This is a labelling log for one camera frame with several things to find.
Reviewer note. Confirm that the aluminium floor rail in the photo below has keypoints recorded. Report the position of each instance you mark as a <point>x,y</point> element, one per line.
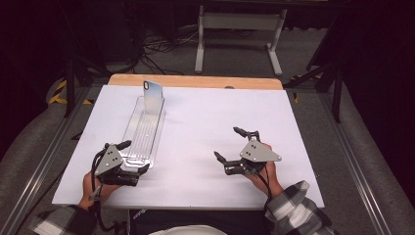
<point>355,163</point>
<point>39,169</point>

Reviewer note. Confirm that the black metal stand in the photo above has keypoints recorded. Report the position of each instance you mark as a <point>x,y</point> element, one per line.
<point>337,98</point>
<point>69,91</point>

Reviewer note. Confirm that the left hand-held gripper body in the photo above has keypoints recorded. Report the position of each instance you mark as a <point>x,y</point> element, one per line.
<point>109,161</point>

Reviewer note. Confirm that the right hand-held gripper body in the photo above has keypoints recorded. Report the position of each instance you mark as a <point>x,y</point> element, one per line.
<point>259,154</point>

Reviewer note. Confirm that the yellow black floor tape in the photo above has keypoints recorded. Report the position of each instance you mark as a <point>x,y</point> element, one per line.
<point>56,97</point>

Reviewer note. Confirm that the person's left hand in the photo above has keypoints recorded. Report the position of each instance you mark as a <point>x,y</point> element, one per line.
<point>104,192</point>

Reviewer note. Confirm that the pastel gradient phone case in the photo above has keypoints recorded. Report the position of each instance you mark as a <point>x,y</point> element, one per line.
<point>153,98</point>

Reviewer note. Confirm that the clear plastic slotted rack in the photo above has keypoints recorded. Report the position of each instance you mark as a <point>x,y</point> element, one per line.
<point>143,137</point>

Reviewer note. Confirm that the person's right hand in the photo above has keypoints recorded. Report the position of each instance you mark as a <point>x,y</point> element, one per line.
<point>266,182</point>

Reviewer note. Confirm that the white table board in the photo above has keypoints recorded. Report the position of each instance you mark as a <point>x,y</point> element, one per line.
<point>202,189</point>

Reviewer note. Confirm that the white cap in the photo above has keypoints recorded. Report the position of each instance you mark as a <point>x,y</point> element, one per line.
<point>187,230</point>

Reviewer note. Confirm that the white metal stand frame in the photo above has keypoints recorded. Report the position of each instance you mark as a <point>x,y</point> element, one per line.
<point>239,21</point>

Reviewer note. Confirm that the wooden table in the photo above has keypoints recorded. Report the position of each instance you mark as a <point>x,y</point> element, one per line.
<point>195,80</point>

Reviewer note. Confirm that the person's dark clothing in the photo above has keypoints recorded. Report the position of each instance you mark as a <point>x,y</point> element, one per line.
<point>235,222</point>

